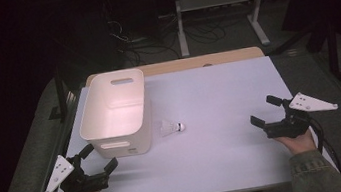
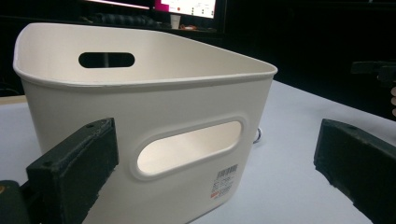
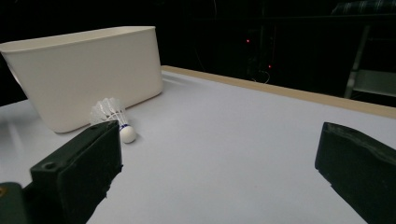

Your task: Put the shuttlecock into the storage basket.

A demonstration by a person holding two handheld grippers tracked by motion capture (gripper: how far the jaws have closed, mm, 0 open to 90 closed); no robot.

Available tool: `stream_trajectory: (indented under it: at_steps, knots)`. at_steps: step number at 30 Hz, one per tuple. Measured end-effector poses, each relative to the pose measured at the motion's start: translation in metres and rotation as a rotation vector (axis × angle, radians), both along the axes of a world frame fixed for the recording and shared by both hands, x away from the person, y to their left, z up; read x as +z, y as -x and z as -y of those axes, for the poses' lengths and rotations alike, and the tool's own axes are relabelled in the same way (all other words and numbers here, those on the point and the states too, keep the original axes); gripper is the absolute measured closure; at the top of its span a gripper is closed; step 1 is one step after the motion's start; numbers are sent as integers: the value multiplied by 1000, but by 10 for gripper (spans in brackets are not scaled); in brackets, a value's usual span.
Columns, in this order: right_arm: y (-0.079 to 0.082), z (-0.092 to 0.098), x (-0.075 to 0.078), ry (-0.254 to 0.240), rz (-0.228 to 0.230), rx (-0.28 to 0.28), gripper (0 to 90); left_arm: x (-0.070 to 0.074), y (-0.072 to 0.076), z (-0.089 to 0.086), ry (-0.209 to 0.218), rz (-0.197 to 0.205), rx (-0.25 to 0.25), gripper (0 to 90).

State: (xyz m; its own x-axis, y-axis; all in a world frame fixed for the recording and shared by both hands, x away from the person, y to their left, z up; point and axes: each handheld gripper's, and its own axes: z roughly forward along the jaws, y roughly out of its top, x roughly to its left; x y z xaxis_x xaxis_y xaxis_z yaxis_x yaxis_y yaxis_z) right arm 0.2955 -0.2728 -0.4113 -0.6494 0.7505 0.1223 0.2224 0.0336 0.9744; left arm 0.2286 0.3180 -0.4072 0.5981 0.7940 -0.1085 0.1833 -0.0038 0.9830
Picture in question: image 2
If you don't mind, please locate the black keyboard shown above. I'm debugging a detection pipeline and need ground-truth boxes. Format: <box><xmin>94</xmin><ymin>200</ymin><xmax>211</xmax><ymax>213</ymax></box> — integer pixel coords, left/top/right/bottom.
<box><xmin>92</xmin><ymin>12</ymin><xmax>161</xmax><ymax>29</ymax></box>

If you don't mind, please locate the white paper cup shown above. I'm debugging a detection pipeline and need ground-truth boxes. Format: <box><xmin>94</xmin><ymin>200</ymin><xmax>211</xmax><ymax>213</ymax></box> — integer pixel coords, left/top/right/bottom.
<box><xmin>169</xmin><ymin>13</ymin><xmax>182</xmax><ymax>30</ymax></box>

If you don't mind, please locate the computer monitor with pink window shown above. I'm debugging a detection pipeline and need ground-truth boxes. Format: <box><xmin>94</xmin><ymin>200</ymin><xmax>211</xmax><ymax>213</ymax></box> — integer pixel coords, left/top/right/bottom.
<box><xmin>154</xmin><ymin>0</ymin><xmax>219</xmax><ymax>20</ymax></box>

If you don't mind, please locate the white plastic basket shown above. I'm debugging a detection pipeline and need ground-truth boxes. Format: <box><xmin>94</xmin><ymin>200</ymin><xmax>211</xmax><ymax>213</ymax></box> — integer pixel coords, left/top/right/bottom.
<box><xmin>12</xmin><ymin>21</ymin><xmax>279</xmax><ymax>224</ymax></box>

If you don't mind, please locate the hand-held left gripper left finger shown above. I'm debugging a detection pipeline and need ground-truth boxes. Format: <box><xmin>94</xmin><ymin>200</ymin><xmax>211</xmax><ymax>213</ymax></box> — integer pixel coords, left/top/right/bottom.
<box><xmin>25</xmin><ymin>117</ymin><xmax>120</xmax><ymax>224</ymax></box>

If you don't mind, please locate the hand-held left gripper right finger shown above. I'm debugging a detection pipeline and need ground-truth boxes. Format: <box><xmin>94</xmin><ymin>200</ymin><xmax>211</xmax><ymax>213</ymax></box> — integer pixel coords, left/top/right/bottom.
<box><xmin>313</xmin><ymin>118</ymin><xmax>396</xmax><ymax>224</ymax></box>

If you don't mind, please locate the dark computer monitor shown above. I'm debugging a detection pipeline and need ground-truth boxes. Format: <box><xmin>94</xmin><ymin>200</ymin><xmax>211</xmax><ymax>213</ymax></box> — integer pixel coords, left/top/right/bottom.
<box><xmin>82</xmin><ymin>0</ymin><xmax>154</xmax><ymax>11</ymax></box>

